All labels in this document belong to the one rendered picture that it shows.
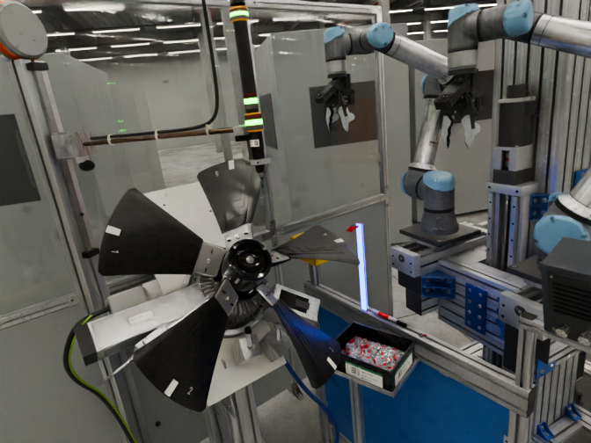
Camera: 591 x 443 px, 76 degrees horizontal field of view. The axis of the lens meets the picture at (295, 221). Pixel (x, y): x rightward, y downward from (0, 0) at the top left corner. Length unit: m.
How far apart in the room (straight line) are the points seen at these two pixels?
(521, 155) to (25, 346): 1.84
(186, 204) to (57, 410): 0.97
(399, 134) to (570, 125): 2.67
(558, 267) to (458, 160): 4.20
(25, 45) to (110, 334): 0.88
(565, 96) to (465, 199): 3.85
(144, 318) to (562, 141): 1.33
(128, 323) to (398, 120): 3.39
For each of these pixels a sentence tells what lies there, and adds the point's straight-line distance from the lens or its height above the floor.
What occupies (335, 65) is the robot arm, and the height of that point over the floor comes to 1.71.
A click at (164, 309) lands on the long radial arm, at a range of 1.08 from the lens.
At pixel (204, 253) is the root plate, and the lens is 1.03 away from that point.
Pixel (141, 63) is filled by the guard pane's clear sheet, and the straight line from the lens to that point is 1.67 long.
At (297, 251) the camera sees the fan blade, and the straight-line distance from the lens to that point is 1.10.
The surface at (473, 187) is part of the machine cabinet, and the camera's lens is 5.26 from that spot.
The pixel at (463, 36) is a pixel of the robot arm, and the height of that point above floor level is 1.71.
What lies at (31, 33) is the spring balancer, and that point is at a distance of 1.48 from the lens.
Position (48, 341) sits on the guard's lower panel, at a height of 0.85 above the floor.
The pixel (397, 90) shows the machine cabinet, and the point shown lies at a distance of 4.01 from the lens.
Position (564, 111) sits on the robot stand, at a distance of 1.46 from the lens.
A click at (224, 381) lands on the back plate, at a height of 0.87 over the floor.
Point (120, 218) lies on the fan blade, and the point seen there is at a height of 1.37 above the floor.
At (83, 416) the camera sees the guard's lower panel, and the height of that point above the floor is 0.49.
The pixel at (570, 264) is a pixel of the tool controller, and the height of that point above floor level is 1.23.
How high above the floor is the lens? 1.59
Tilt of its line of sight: 17 degrees down
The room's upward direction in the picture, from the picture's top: 7 degrees counter-clockwise
